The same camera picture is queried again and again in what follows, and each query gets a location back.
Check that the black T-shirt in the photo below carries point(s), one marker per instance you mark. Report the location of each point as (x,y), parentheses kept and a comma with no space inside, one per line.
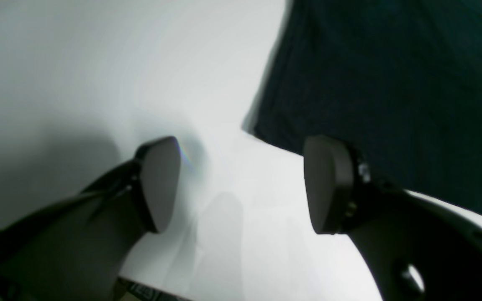
(399,79)

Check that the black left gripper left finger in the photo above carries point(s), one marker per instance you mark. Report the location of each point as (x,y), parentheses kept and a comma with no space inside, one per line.
(73,250)

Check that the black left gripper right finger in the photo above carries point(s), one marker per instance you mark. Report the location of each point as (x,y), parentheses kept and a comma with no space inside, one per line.
(416,249)

